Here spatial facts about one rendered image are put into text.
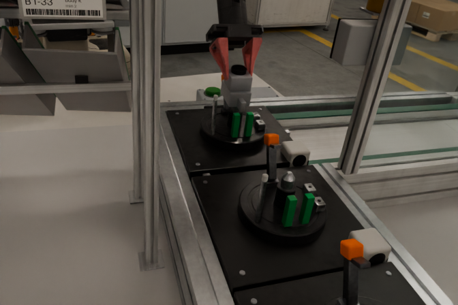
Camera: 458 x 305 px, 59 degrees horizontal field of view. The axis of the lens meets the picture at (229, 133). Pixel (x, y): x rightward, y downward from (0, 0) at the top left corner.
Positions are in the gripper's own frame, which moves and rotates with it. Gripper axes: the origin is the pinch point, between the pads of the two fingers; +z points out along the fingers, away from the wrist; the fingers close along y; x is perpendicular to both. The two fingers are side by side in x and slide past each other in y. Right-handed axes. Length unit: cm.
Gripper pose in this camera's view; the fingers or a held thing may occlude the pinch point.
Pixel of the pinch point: (238, 75)
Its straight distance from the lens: 80.2
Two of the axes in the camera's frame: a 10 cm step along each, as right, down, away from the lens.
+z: 0.9, 9.9, -0.9
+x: -2.9, 1.1, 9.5
